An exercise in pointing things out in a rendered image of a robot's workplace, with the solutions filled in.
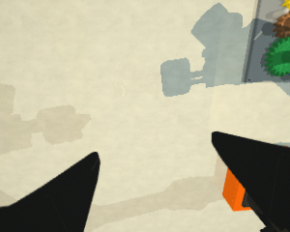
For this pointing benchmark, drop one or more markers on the brown gear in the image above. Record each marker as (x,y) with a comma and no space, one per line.
(282,26)

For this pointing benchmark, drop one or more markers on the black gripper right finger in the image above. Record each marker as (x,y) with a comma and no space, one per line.
(263,169)

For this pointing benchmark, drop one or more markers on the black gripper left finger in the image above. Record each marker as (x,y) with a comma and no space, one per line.
(61,205)

